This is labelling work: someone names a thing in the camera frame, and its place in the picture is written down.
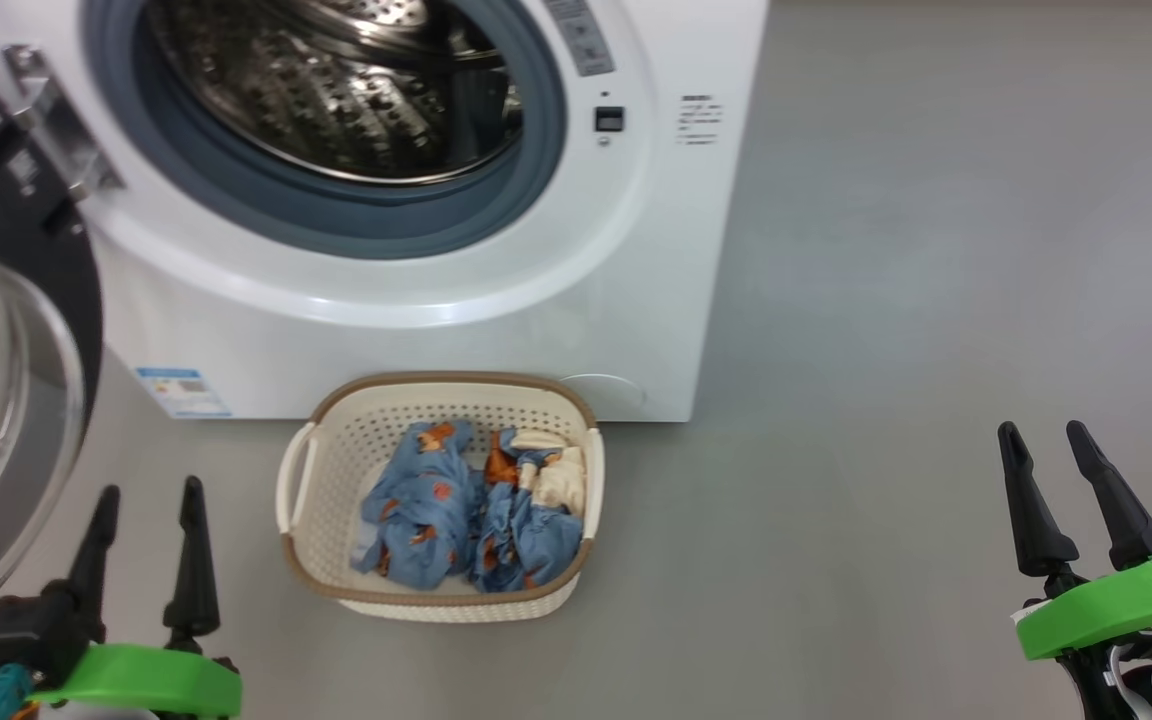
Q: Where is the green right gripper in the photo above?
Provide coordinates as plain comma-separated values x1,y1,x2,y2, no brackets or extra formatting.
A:
998,420,1152,662

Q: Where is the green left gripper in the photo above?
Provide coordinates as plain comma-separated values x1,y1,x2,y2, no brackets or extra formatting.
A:
29,476,244,719

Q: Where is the blue garment with bear print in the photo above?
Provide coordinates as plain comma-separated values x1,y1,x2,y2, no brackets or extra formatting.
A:
351,420,485,591

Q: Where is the round black glass washer door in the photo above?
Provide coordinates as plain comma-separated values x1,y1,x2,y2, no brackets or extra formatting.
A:
0,50,105,651

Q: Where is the blue cream and orange garment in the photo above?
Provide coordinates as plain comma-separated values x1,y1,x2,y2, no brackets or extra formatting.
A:
471,428,587,593

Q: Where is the washing machine door hinge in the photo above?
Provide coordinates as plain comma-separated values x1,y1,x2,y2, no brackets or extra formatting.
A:
2,45,127,206

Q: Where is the white front-load washing machine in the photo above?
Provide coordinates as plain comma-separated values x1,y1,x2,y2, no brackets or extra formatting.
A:
0,0,769,423

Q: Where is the stainless steel washing machine drum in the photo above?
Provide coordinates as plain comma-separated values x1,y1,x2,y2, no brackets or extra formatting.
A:
141,0,527,188

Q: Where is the blue energy label sticker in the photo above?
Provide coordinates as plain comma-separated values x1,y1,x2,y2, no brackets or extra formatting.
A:
134,367,234,419

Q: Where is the cream perforated basket brown rim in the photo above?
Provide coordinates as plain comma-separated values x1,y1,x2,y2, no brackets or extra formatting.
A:
276,372,605,624

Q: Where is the round white filter cover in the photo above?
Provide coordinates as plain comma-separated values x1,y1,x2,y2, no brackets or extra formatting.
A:
558,374,647,413

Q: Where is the small black text label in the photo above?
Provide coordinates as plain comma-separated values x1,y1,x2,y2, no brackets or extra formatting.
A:
676,95,724,147

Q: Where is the grey warning sticker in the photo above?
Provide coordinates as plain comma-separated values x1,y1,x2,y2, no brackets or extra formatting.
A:
541,0,617,78

